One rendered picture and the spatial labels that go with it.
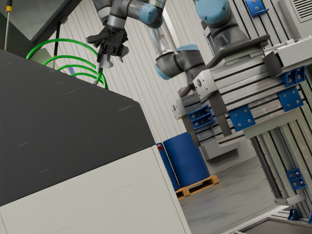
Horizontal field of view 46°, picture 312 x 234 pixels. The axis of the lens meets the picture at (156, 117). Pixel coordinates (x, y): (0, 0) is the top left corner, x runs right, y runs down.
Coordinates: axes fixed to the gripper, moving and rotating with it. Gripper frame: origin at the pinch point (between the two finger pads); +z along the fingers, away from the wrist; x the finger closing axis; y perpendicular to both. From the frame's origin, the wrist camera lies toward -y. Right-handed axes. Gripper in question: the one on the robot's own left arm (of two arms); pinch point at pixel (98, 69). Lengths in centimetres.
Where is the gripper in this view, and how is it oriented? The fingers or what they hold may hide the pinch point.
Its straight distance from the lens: 167.0
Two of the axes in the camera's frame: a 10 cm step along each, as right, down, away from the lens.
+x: 2.0, -2.0, 9.6
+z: -3.1, 9.2, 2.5
